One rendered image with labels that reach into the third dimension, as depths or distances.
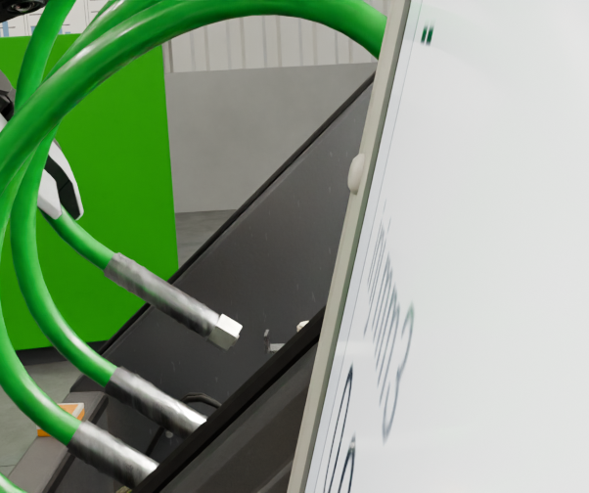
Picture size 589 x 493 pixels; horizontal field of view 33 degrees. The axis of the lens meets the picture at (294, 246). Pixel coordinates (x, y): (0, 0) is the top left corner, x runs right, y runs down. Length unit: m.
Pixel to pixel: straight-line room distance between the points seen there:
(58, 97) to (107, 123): 3.55
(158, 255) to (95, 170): 0.42
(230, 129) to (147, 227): 3.21
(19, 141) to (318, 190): 0.58
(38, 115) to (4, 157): 0.02
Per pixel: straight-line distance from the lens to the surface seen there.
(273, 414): 0.29
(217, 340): 0.64
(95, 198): 3.96
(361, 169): 0.21
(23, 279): 0.57
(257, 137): 7.14
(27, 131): 0.39
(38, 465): 0.87
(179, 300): 0.64
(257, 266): 0.96
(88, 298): 4.04
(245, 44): 7.11
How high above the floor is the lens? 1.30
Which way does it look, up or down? 13 degrees down
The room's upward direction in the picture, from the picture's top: 3 degrees counter-clockwise
